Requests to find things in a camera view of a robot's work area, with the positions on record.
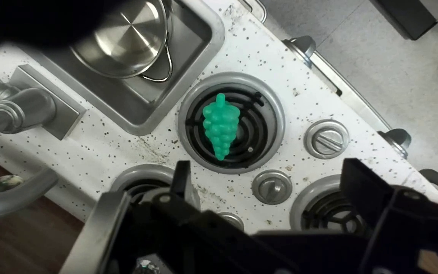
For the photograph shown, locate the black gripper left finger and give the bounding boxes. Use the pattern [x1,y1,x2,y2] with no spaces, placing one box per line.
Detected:
[168,159,201,215]

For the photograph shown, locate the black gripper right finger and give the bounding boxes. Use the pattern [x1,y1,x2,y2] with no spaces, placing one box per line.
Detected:
[340,157,399,237]

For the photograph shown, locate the green toy grapes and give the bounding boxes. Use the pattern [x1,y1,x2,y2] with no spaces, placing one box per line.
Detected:
[201,92,244,163]

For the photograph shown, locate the black toy stove burner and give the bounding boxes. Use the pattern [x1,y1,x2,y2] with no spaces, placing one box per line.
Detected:
[108,163,201,211]
[289,174,364,238]
[177,72,288,177]

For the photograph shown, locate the grey stove knob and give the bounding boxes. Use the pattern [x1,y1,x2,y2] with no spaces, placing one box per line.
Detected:
[218,211,247,233]
[303,118,353,162]
[250,168,295,208]

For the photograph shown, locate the grey toy sink basin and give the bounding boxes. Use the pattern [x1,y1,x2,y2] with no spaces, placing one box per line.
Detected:
[29,0,228,138]

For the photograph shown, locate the silver metal pot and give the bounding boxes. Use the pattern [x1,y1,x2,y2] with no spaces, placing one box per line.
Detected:
[70,0,177,86]

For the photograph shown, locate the wooden toy kitchen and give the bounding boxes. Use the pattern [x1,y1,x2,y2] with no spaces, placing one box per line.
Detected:
[0,0,438,274]

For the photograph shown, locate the grey toy faucet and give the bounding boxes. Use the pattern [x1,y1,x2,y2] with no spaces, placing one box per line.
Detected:
[0,65,87,223]

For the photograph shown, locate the grey oven door handle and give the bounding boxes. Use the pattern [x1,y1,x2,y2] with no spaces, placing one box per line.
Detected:
[283,34,414,160]

